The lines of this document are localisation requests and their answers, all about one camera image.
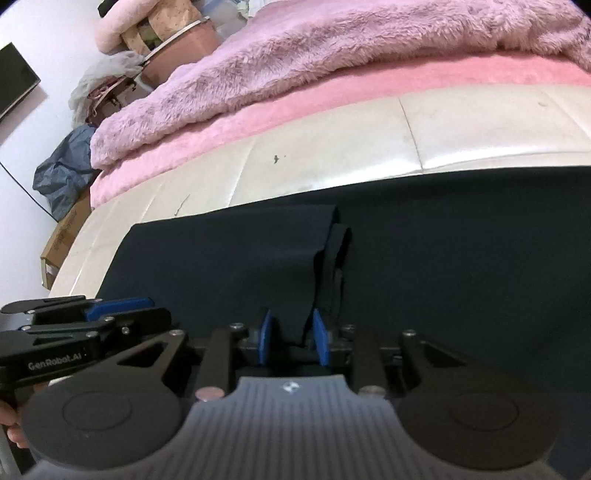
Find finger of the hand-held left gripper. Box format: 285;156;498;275
0;295;154;324
20;306;173;345

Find thin black wall cable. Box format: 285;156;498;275
0;161;52;219

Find person's left hand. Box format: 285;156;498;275
0;401;25;449

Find brown plastic storage bin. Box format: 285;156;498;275
137;16;223;89

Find black pants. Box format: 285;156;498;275
95;167;591;398

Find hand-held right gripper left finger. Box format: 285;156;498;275
115;307;279;401

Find brown cardboard box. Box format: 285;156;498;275
40;188;94;290

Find pale pink plush cushion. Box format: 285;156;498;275
95;0;155;52

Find cream leather bench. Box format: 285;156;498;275
48;83;591;301

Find pink bed sheet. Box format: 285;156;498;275
90;48;591;210

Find black wall television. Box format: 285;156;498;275
0;41;41;123

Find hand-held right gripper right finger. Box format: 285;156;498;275
311;307;468;400

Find floral fabric bag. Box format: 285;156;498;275
121;0;205;57

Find pink fluffy blanket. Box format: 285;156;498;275
90;0;591;169

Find blue-grey plastic bag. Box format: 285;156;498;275
32;124;101;223

